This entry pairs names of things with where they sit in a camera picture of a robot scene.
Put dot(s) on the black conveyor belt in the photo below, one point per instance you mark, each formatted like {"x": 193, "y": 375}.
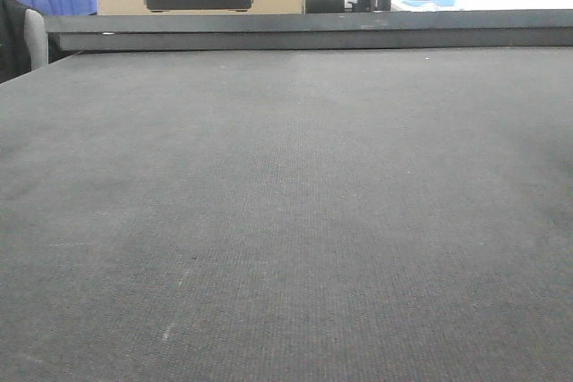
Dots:
{"x": 398, "y": 215}

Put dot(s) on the blue tray on table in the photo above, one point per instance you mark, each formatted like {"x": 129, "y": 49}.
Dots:
{"x": 428, "y": 3}

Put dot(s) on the grey chair with black jacket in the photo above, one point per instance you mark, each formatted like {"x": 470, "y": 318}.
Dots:
{"x": 24, "y": 40}

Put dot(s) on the white table background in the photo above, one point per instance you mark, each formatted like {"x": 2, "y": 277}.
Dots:
{"x": 488, "y": 5}

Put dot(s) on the black conveyor end rail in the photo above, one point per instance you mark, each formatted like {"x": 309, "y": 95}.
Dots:
{"x": 345, "y": 31}

